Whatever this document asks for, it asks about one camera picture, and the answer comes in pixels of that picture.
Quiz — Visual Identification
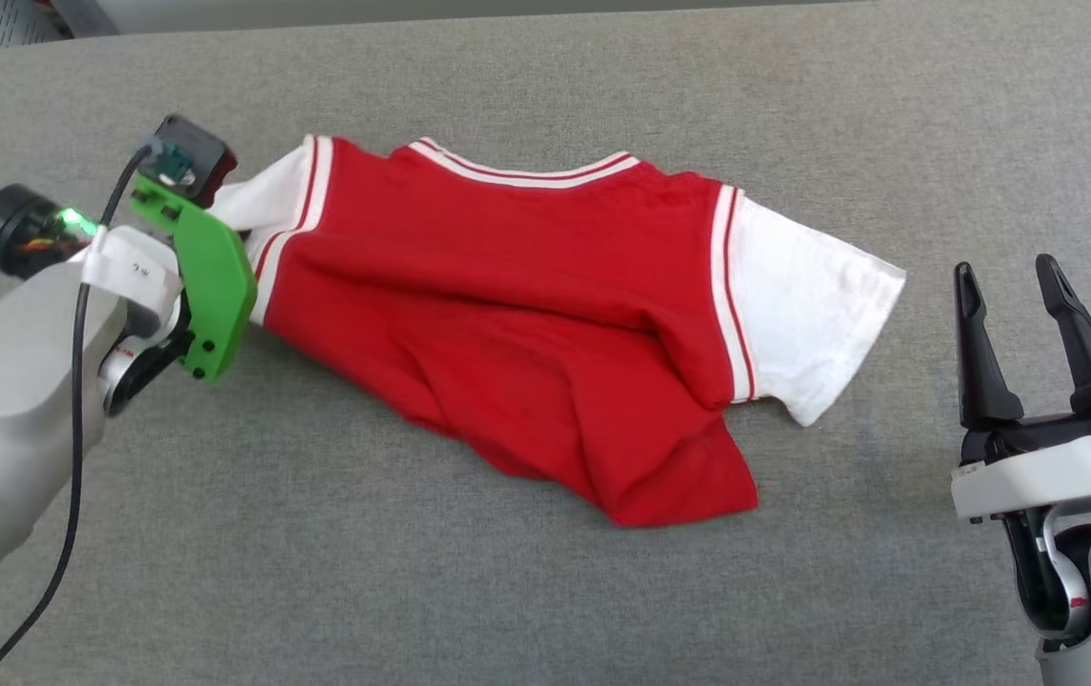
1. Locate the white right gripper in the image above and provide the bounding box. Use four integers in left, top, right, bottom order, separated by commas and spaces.
950, 252, 1091, 523

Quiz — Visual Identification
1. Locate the grey fabric sofa cushion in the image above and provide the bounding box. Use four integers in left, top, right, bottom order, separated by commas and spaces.
0, 0, 1091, 686

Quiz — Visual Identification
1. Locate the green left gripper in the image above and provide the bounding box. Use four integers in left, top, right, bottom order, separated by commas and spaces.
0, 176, 258, 382

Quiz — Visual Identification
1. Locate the red and white shirt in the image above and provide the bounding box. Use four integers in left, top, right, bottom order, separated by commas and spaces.
210, 133, 908, 530

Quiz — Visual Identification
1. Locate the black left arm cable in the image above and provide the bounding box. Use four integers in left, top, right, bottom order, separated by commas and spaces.
0, 143, 165, 686

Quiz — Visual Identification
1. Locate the white cable label tag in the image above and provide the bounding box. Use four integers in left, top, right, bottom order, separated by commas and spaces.
83, 226, 186, 320

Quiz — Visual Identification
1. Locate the grey metal leg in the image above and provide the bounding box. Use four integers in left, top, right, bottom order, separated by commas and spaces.
50, 0, 122, 39

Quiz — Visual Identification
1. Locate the teal cable connector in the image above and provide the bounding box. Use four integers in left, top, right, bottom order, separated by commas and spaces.
152, 141, 195, 187

